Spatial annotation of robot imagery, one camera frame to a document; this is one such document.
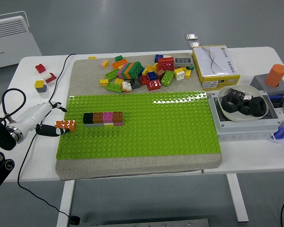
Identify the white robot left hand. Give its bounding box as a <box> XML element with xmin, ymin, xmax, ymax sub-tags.
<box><xmin>14</xmin><ymin>101</ymin><xmax>71</xmax><ymax>137</ymax></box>

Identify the multicoloured brick stack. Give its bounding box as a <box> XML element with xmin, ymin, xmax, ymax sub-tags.
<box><xmin>117</xmin><ymin>61</ymin><xmax>144</xmax><ymax>80</ymax></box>

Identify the red slope toy brick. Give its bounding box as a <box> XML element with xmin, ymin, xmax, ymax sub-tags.
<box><xmin>45</xmin><ymin>72</ymin><xmax>58</xmax><ymax>84</ymax></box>

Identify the black toy brick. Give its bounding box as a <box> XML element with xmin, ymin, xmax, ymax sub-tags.
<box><xmin>82</xmin><ymin>113</ymin><xmax>95</xmax><ymax>124</ymax></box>

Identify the magenta toy brick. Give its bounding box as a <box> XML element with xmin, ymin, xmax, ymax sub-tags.
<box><xmin>102</xmin><ymin>112</ymin><xmax>114</xmax><ymax>123</ymax></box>

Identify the dark orange toy brick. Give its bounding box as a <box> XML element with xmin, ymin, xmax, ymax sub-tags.
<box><xmin>112</xmin><ymin>111</ymin><xmax>124</xmax><ymax>123</ymax></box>

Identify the lime green toy brick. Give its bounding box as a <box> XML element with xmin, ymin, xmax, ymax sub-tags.
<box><xmin>105</xmin><ymin>69</ymin><xmax>120</xmax><ymax>80</ymax></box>
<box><xmin>105</xmin><ymin>82</ymin><xmax>123</xmax><ymax>93</ymax></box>
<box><xmin>160</xmin><ymin>70</ymin><xmax>175</xmax><ymax>87</ymax></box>

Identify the white and orange brick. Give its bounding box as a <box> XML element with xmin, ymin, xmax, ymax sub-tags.
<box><xmin>121</xmin><ymin>81</ymin><xmax>133</xmax><ymax>92</ymax></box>

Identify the long orange toy brick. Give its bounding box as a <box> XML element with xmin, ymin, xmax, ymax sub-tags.
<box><xmin>111</xmin><ymin>59</ymin><xmax>129</xmax><ymax>70</ymax></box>

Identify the dark grey slope brick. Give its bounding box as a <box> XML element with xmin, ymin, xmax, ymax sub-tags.
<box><xmin>129</xmin><ymin>78</ymin><xmax>141</xmax><ymax>89</ymax></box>

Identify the green studded baseplate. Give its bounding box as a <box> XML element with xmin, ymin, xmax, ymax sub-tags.
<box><xmin>55</xmin><ymin>91</ymin><xmax>222</xmax><ymax>161</ymax></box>

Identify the large red toy brick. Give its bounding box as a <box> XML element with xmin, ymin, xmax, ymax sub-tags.
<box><xmin>157</xmin><ymin>57</ymin><xmax>175</xmax><ymax>71</ymax></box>

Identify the white and yellow brick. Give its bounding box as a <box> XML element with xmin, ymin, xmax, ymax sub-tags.
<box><xmin>174</xmin><ymin>68</ymin><xmax>186</xmax><ymax>81</ymax></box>

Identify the grey three-hole brick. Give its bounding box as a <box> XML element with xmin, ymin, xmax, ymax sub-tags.
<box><xmin>174</xmin><ymin>57</ymin><xmax>192</xmax><ymax>67</ymax></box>

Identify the white panel heater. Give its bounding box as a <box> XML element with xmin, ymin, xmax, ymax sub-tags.
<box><xmin>0</xmin><ymin>11</ymin><xmax>43</xmax><ymax>70</ymax></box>

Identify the white table leg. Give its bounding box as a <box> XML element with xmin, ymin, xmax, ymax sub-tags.
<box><xmin>226</xmin><ymin>174</ymin><xmax>249</xmax><ymax>223</ymax></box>
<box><xmin>56</xmin><ymin>180</ymin><xmax>76</xmax><ymax>227</ymax></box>

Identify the grey-brown mat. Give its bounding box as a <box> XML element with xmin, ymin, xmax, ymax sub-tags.
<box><xmin>55</xmin><ymin>52</ymin><xmax>223</xmax><ymax>181</ymax></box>

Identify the white and yellow cardboard box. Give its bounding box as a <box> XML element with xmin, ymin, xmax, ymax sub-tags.
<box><xmin>191</xmin><ymin>44</ymin><xmax>241</xmax><ymax>91</ymax></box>

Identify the large black nut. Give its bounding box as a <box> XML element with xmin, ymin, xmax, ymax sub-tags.
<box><xmin>221</xmin><ymin>94</ymin><xmax>242</xmax><ymax>114</ymax></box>
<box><xmin>248</xmin><ymin>96</ymin><xmax>268</xmax><ymax>117</ymax></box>

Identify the dark circuit board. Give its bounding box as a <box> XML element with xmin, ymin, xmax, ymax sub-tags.
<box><xmin>228</xmin><ymin>88</ymin><xmax>247</xmax><ymax>99</ymax></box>

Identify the white bowl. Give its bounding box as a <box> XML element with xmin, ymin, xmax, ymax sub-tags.
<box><xmin>217</xmin><ymin>84</ymin><xmax>270</xmax><ymax>122</ymax></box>

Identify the small black nut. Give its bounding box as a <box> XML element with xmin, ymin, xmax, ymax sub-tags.
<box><xmin>239</xmin><ymin>100</ymin><xmax>251</xmax><ymax>116</ymax></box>

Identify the light grey junction box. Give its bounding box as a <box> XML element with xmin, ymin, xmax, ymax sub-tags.
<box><xmin>207</xmin><ymin>91</ymin><xmax>282</xmax><ymax>142</ymax></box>

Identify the white zip tie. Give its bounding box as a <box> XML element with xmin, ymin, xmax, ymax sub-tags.
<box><xmin>269</xmin><ymin>132</ymin><xmax>282</xmax><ymax>145</ymax></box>

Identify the blue and black fixture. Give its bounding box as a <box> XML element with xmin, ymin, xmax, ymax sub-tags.
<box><xmin>267</xmin><ymin>93</ymin><xmax>284</xmax><ymax>107</ymax></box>

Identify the orange cylinder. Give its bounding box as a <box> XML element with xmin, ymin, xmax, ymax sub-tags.
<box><xmin>265</xmin><ymin>63</ymin><xmax>284</xmax><ymax>87</ymax></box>

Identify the black power cord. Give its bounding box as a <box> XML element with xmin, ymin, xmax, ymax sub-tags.
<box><xmin>17</xmin><ymin>53</ymin><xmax>81</xmax><ymax>226</ymax></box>

